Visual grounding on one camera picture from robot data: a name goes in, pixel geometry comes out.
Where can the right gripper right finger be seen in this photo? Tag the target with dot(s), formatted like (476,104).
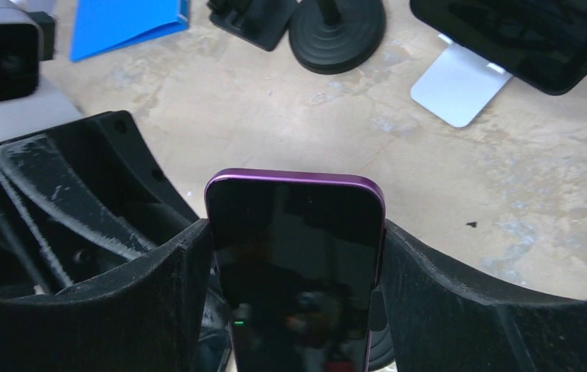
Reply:
(444,315)

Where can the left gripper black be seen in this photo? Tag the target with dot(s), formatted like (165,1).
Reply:
(93,197)

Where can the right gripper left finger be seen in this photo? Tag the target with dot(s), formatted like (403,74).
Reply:
(144,315)

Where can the purple-cased phone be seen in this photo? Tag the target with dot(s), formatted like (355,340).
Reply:
(299,260)

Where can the black folding phone stand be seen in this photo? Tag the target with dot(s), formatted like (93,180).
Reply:
(261,23)

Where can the black round-base pole stand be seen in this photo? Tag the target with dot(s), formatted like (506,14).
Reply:
(333,37)

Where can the silver phone stand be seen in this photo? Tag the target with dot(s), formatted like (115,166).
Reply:
(458,84)

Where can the black phone on silver stand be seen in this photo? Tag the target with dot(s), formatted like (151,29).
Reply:
(541,42)

